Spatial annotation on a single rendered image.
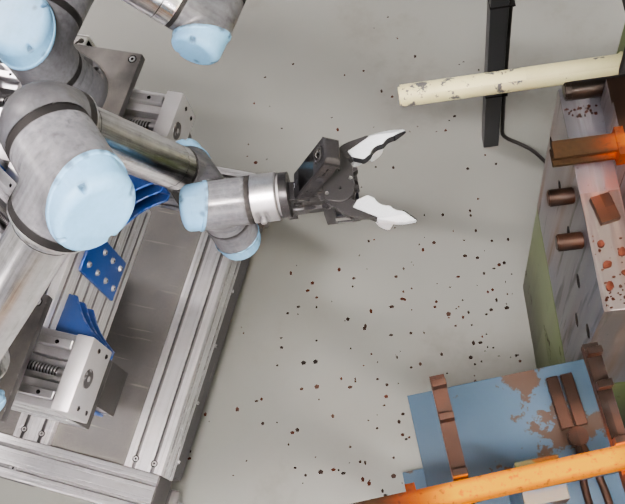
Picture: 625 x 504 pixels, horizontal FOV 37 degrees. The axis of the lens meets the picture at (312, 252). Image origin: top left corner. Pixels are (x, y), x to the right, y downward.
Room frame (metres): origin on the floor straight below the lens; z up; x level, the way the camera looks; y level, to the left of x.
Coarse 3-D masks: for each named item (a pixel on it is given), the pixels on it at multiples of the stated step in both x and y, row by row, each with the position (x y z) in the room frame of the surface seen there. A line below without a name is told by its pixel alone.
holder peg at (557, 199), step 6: (552, 192) 0.54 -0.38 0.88; (558, 192) 0.54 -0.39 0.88; (564, 192) 0.53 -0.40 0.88; (570, 192) 0.53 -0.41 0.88; (552, 198) 0.53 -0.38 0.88; (558, 198) 0.53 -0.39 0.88; (564, 198) 0.53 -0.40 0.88; (570, 198) 0.52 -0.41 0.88; (552, 204) 0.53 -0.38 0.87; (558, 204) 0.52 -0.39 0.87; (564, 204) 0.52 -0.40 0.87
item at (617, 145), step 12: (612, 132) 0.55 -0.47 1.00; (552, 144) 0.56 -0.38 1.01; (564, 144) 0.55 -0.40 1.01; (576, 144) 0.55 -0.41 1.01; (588, 144) 0.54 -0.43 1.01; (600, 144) 0.53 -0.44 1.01; (612, 144) 0.53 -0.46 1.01; (624, 144) 0.52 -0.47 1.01; (552, 156) 0.55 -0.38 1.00; (564, 156) 0.54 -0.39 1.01; (576, 156) 0.53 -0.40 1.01; (588, 156) 0.53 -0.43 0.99; (600, 156) 0.52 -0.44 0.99; (612, 156) 0.52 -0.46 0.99; (624, 156) 0.50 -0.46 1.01
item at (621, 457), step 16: (608, 448) 0.14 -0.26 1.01; (624, 448) 0.13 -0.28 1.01; (544, 464) 0.15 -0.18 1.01; (560, 464) 0.14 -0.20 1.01; (576, 464) 0.13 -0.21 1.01; (592, 464) 0.13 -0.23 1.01; (608, 464) 0.12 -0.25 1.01; (624, 464) 0.11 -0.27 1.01; (464, 480) 0.17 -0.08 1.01; (480, 480) 0.16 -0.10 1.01; (496, 480) 0.15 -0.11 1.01; (512, 480) 0.14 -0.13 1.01; (528, 480) 0.14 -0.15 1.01; (544, 480) 0.13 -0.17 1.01; (560, 480) 0.12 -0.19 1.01; (384, 496) 0.18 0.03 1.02; (400, 496) 0.17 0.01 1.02; (416, 496) 0.17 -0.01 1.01; (432, 496) 0.16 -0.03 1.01; (448, 496) 0.15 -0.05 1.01; (464, 496) 0.15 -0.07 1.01; (480, 496) 0.14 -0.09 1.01; (496, 496) 0.13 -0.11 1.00
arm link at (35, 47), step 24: (24, 0) 1.13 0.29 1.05; (48, 0) 1.13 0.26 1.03; (0, 24) 1.11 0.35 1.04; (24, 24) 1.09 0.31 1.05; (48, 24) 1.08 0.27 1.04; (72, 24) 1.11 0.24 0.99; (0, 48) 1.07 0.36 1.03; (24, 48) 1.05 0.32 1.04; (48, 48) 1.06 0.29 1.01; (72, 48) 1.09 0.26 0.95; (24, 72) 1.05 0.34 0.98; (48, 72) 1.05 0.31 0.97; (72, 72) 1.06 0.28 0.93
